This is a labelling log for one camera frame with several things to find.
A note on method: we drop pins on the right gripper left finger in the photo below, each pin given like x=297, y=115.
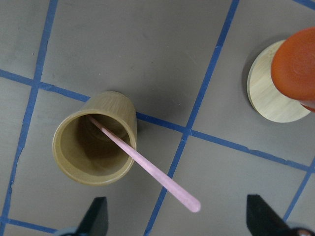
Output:
x=95, y=221

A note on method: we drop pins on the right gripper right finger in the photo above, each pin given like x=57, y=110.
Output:
x=261, y=219

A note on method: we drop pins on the pink chopstick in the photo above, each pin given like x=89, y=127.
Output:
x=182, y=195

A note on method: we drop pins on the bamboo chopstick holder cup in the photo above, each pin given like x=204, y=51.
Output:
x=84, y=153

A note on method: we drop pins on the orange cup on stand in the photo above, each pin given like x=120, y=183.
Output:
x=293, y=68

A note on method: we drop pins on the wooden mug tree stand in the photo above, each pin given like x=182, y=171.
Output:
x=263, y=95

